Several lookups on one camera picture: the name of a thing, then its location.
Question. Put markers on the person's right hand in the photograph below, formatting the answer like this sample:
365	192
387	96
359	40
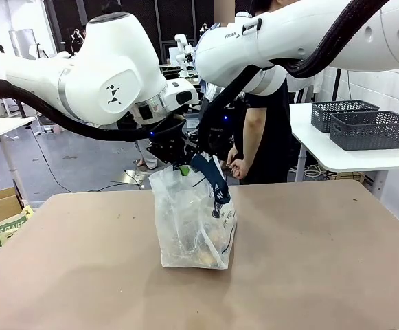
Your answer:
242	168

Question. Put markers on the brown packaged snack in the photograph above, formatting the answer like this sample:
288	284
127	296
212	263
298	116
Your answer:
206	256

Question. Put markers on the green print white carton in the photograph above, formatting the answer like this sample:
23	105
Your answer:
7	230

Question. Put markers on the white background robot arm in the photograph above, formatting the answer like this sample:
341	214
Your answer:
77	39
181	41

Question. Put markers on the metal mannequin base plate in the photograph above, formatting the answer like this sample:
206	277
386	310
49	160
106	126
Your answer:
134	176

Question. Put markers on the person in black T-shirt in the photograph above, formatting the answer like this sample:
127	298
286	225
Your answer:
271	130

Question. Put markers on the grey panel screen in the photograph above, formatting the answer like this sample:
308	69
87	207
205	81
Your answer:
22	41

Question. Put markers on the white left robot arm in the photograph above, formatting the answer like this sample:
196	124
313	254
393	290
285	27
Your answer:
99	68

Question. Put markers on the black tripod stand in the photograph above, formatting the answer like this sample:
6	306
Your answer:
0	47
337	86

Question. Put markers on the white side table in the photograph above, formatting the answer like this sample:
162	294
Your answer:
322	154
0	129

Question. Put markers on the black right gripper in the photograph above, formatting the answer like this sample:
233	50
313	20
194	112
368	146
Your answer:
216	134

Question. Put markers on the brown cardboard box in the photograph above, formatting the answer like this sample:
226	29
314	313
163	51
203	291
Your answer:
0	209

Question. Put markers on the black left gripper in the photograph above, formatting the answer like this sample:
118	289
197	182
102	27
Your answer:
173	149

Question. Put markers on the dark grey plastic basket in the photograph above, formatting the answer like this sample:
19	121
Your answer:
322	117
371	132

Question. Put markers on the person's right forearm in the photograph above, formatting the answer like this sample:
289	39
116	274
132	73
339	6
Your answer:
254	137

